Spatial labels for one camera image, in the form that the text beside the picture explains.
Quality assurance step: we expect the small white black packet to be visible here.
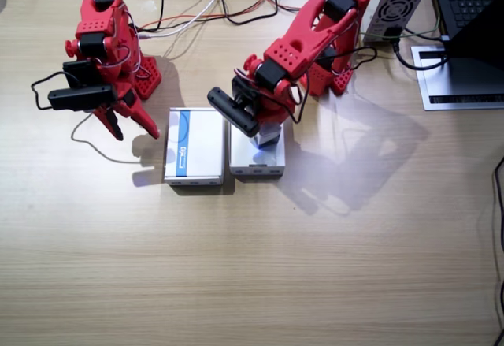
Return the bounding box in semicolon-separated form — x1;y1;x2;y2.
254;121;285;150

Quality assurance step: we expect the plain white box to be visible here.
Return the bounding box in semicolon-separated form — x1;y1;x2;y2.
228;113;287;177

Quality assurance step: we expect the white box with blue stripe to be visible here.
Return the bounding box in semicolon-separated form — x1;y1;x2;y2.
163;107;226;187

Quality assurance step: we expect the black webcam on gripper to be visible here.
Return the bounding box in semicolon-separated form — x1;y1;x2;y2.
207;87;261;138
47;84;118;111

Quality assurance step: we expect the white power supply unit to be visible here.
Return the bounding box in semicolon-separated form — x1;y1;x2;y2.
356;0;428;46

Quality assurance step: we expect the silver metal plate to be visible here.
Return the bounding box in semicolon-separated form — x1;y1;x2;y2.
410;45;504;110

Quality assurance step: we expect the black laptop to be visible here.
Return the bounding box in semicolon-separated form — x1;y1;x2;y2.
427;0;504;60

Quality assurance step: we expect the white cable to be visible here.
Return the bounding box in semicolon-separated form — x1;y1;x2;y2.
136;0;237;39

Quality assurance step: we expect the webcam black cable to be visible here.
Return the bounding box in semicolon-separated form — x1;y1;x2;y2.
293;45;379;125
30;71;67;111

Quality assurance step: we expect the black power cord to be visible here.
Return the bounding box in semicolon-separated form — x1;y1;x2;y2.
385;26;452;71

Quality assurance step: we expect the black laptop cable with plug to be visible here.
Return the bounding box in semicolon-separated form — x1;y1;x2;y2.
403;28;450;43

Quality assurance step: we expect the thin green wire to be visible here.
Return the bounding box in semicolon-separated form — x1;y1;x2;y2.
369;5;442;43

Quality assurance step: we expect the black cable at table edge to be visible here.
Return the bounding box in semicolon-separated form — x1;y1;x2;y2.
491;156;504;346

